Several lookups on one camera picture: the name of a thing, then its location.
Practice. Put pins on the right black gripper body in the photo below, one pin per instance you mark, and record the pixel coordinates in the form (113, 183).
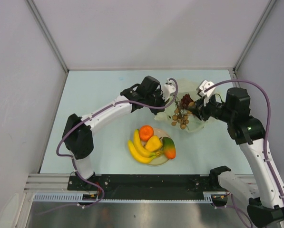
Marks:
(213, 109)

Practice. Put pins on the dark red fake grapes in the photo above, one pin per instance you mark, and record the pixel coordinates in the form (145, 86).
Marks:
(185, 101)

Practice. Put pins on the translucent plastic avocado-print bag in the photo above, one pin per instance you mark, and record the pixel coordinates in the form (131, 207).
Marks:
(185, 86)

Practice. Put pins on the brown fake nuts cluster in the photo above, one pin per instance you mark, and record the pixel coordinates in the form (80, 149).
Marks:
(181, 116)

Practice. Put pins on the orange fake persimmon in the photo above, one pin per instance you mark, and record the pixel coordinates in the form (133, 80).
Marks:
(146, 132)

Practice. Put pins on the yellow fake pear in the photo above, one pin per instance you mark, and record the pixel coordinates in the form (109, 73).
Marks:
(153, 144)

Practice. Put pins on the green orange fake mango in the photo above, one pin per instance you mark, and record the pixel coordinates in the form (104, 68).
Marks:
(168, 148)

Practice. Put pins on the yellow fake banana bunch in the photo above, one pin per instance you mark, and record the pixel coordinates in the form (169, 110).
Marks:
(138, 152)

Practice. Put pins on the beige round plate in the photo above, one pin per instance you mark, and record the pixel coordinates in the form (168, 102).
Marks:
(161, 159)

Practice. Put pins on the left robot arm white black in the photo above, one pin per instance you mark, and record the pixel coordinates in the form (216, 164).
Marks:
(79, 130)

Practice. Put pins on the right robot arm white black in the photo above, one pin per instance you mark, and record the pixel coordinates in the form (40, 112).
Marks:
(265, 203)

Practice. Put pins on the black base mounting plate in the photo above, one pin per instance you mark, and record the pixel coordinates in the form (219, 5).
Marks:
(151, 187)

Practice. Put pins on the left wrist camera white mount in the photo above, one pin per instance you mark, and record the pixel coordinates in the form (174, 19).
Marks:
(169, 89)

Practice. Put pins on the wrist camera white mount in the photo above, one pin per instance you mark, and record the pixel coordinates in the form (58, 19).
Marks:
(205, 91)
(169, 89)

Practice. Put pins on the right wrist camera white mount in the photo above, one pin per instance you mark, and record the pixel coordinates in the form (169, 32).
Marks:
(205, 91)

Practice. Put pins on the white slotted cable duct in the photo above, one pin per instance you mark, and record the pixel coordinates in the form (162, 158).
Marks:
(82, 198)

